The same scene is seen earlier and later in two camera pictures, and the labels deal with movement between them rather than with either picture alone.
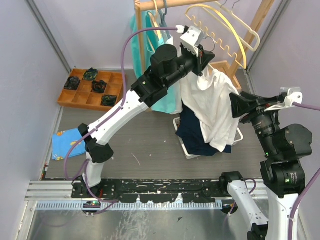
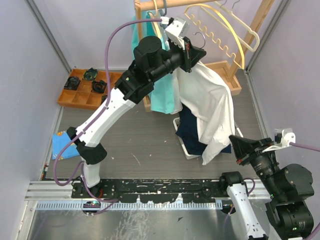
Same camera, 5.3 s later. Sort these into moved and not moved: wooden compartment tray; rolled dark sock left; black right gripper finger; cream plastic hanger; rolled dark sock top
Moved: black right gripper finger
Not moved: cream plastic hanger; wooden compartment tray; rolled dark sock top; rolled dark sock left
